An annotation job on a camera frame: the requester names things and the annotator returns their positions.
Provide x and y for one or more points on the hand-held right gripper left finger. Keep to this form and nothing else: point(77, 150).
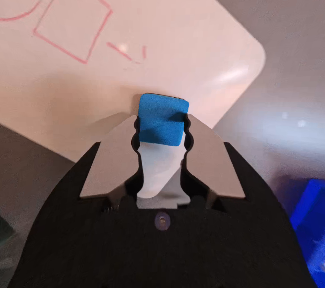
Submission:
point(111, 166)

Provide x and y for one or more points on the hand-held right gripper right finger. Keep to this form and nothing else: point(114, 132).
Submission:
point(210, 166)

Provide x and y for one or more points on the blue foam eraser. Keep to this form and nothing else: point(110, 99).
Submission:
point(162, 120)

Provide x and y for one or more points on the blue plastic bin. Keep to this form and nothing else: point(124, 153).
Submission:
point(312, 217)

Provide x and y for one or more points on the white whiteboard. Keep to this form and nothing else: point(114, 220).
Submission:
point(152, 26)

